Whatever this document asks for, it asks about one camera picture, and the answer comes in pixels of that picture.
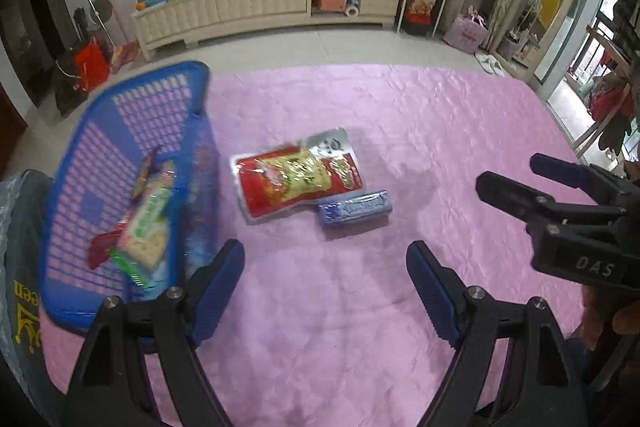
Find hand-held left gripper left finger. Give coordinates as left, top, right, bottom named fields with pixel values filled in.
left=60, top=238, right=246, bottom=427

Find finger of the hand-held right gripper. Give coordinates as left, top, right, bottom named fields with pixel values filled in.
left=475, top=171, right=634, bottom=294
left=530, top=153, right=640, bottom=209

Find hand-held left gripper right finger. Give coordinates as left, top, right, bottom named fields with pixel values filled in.
left=406, top=241, right=591, bottom=427

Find green snack wrapper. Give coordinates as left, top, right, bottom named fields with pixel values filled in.
left=110, top=247, right=161, bottom=290

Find cream cracker packet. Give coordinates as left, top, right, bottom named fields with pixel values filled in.
left=122, top=162, right=178, bottom=273

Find blue packet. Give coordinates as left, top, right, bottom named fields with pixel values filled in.
left=319, top=190, right=393, bottom=229

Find blue plastic basket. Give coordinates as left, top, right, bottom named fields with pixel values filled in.
left=39, top=61, right=223, bottom=340

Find person's right hand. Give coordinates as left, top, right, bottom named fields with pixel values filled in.
left=582, top=284, right=640, bottom=343

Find hanging dark clothes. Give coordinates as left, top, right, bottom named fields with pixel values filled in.
left=590, top=57, right=640, bottom=158

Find pink quilted blanket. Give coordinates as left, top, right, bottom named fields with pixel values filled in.
left=40, top=63, right=626, bottom=427

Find large red snack pouch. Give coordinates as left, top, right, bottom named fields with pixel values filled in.
left=229, top=127, right=365, bottom=225

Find pink shopping bag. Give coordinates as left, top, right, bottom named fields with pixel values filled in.
left=444, top=7, right=491, bottom=53

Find grey printed shirt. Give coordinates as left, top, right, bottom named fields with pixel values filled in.
left=0, top=170, right=66, bottom=427

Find black bag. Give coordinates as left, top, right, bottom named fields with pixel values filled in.
left=52, top=62, right=88, bottom=115

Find red bag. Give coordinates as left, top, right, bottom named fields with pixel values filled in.
left=72, top=40, right=111, bottom=90

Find cream low cabinet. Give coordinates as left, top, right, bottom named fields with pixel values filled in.
left=132, top=0, right=405, bottom=60

